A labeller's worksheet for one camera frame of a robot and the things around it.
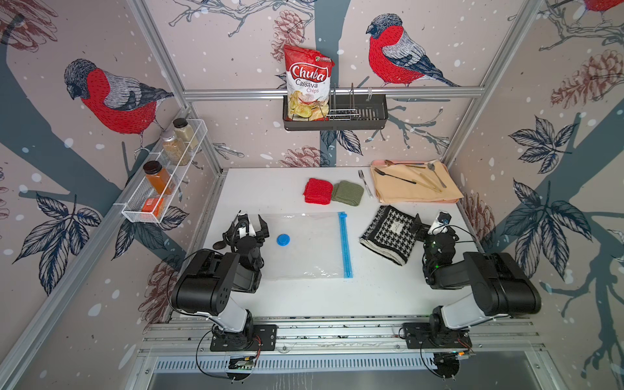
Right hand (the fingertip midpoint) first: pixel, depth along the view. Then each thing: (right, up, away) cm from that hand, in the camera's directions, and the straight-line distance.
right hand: (429, 215), depth 90 cm
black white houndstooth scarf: (-14, -8, +3) cm, 17 cm away
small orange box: (-88, +6, -23) cm, 92 cm away
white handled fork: (-20, +16, +28) cm, 38 cm away
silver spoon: (+16, +22, +31) cm, 41 cm away
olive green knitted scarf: (-28, +8, +17) cm, 34 cm away
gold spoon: (-5, +23, +32) cm, 40 cm away
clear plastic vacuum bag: (-47, -13, +6) cm, 49 cm away
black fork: (-4, +16, +28) cm, 32 cm away
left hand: (-68, +1, -1) cm, 68 cm away
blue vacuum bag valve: (-56, -10, +5) cm, 58 cm away
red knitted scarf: (-42, +9, +16) cm, 46 cm away
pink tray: (-12, +23, +34) cm, 43 cm away
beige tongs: (+14, +11, +24) cm, 30 cm away
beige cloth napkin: (+9, +14, +24) cm, 29 cm away
